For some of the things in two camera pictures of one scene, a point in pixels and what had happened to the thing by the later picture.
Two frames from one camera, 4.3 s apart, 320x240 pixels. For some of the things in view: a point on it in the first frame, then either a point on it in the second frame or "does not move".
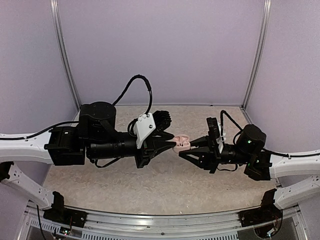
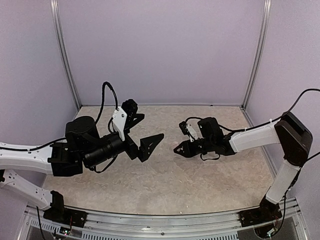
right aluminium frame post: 267,14 does not move
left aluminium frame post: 56,14 does not move
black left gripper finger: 155,148 -> 147,144
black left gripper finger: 162,136 -> 132,119
